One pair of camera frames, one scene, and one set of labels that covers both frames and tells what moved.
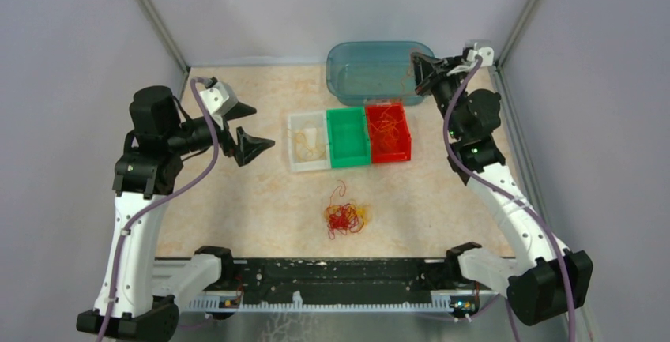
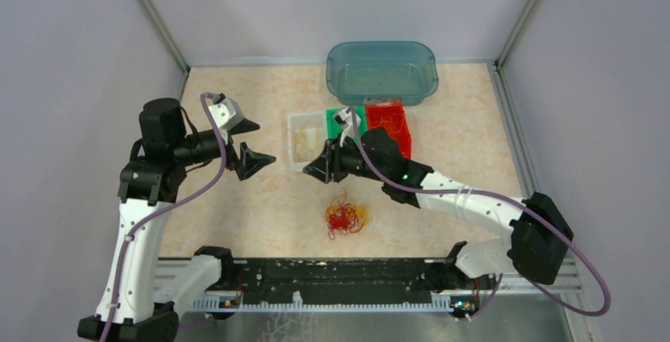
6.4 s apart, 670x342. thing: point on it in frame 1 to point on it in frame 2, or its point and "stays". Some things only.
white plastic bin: x=308 y=141 stays
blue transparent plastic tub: x=374 y=73 stays
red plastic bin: x=389 y=134 stays
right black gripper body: x=447 y=89 to x=346 y=160
